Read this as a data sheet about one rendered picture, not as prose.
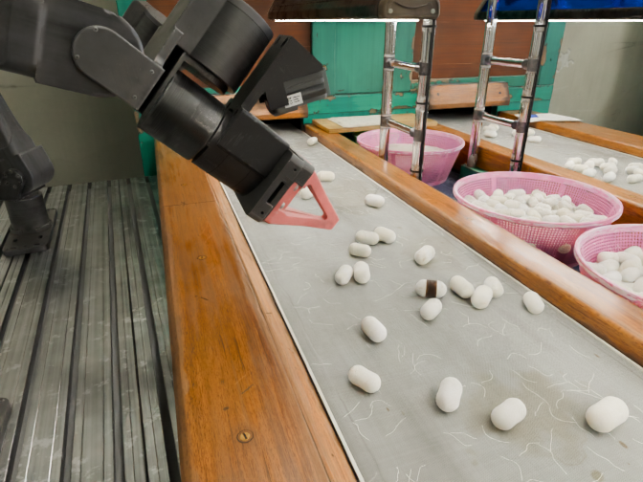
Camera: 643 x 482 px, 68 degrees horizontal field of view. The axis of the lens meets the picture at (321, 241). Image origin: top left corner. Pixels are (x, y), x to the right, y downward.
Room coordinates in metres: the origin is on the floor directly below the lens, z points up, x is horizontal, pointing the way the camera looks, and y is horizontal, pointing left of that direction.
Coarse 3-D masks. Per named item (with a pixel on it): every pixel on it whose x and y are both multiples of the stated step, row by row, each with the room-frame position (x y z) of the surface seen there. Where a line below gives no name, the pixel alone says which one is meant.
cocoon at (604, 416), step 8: (608, 400) 0.29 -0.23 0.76; (616, 400) 0.29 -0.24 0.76; (592, 408) 0.28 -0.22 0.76; (600, 408) 0.28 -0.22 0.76; (608, 408) 0.28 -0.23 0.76; (616, 408) 0.28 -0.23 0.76; (624, 408) 0.28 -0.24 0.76; (592, 416) 0.28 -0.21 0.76; (600, 416) 0.28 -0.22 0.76; (608, 416) 0.28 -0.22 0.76; (616, 416) 0.28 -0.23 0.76; (624, 416) 0.28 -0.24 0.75; (592, 424) 0.28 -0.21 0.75; (600, 424) 0.27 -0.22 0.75; (608, 424) 0.27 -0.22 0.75; (616, 424) 0.27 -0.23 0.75
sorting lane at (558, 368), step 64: (384, 192) 0.86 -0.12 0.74; (256, 256) 0.59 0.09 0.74; (320, 256) 0.59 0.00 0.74; (384, 256) 0.59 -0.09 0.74; (448, 256) 0.59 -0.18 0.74; (320, 320) 0.43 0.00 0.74; (384, 320) 0.43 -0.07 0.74; (448, 320) 0.43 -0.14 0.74; (512, 320) 0.43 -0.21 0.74; (320, 384) 0.33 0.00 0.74; (384, 384) 0.33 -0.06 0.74; (512, 384) 0.33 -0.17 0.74; (576, 384) 0.33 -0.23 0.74; (640, 384) 0.33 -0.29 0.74; (384, 448) 0.26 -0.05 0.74; (448, 448) 0.26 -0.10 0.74; (512, 448) 0.26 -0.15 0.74; (576, 448) 0.26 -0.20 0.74; (640, 448) 0.26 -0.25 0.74
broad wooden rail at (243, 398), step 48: (192, 192) 0.79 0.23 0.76; (192, 240) 0.59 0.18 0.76; (240, 240) 0.62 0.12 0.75; (192, 288) 0.46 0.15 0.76; (240, 288) 0.46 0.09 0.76; (192, 336) 0.37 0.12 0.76; (240, 336) 0.37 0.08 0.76; (288, 336) 0.40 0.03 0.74; (192, 384) 0.30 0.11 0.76; (240, 384) 0.30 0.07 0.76; (288, 384) 0.30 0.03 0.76; (192, 432) 0.25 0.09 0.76; (240, 432) 0.25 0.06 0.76; (288, 432) 0.25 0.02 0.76; (192, 480) 0.21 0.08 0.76; (240, 480) 0.21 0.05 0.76; (288, 480) 0.21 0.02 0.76; (336, 480) 0.22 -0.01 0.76
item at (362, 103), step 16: (336, 96) 1.44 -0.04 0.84; (352, 96) 1.46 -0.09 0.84; (368, 96) 1.48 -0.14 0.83; (400, 96) 1.51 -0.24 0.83; (416, 96) 1.53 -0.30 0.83; (512, 96) 1.64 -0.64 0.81; (544, 96) 1.69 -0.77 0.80; (320, 112) 1.43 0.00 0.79; (336, 112) 1.44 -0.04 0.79; (352, 112) 1.46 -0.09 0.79; (368, 112) 1.48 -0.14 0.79; (400, 112) 1.51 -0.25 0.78; (432, 112) 1.72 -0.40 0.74; (448, 112) 1.74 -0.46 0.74; (464, 112) 1.74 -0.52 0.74; (496, 112) 1.63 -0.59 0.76; (544, 112) 1.69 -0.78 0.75; (272, 128) 1.46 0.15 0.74; (288, 128) 1.46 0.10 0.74; (144, 144) 1.27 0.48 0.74; (144, 160) 1.27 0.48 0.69
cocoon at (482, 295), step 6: (480, 288) 0.47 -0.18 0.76; (486, 288) 0.47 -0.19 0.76; (474, 294) 0.46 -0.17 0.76; (480, 294) 0.46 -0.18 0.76; (486, 294) 0.46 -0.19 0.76; (492, 294) 0.47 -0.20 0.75; (474, 300) 0.45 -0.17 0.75; (480, 300) 0.45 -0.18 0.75; (486, 300) 0.45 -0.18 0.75; (480, 306) 0.45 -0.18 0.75; (486, 306) 0.45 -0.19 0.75
